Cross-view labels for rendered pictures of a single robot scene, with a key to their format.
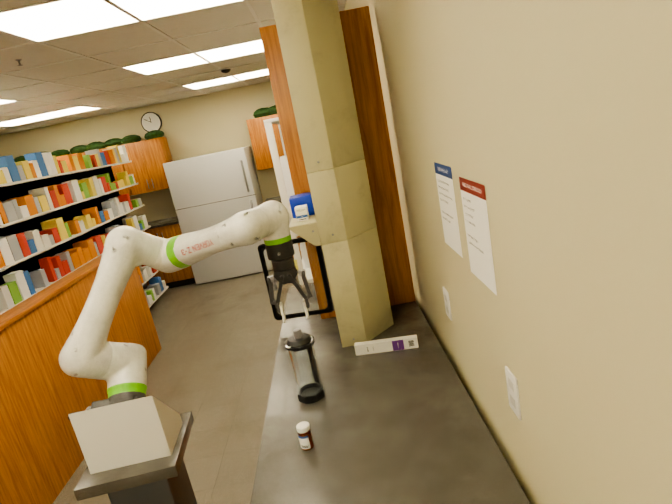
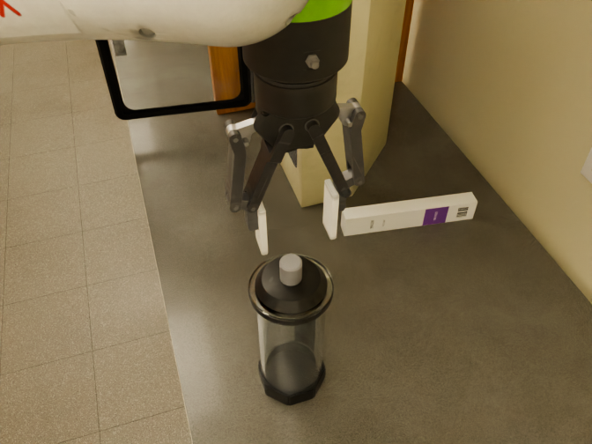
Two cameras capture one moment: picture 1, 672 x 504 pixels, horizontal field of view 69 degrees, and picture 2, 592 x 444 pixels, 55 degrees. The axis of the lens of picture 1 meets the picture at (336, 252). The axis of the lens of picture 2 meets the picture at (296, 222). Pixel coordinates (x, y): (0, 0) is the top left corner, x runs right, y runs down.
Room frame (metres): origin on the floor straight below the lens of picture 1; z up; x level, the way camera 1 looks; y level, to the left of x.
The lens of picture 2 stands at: (1.18, 0.33, 1.73)
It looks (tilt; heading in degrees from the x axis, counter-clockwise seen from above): 45 degrees down; 341
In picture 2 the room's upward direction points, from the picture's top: straight up
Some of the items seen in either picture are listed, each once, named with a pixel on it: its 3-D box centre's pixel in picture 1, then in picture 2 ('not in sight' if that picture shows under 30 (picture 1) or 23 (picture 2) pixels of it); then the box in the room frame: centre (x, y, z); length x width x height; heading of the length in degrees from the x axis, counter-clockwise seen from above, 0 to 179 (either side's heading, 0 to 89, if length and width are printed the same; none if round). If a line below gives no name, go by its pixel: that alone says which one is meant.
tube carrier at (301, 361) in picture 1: (305, 367); (291, 331); (1.61, 0.19, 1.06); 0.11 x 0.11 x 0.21
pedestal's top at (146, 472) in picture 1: (139, 451); not in sight; (1.50, 0.81, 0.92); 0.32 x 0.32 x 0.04; 4
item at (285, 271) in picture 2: (298, 338); (291, 278); (1.61, 0.19, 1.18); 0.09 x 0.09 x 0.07
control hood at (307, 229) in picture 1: (306, 228); not in sight; (2.12, 0.11, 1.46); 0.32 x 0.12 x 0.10; 179
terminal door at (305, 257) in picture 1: (296, 278); (172, 29); (2.29, 0.22, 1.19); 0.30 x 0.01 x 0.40; 83
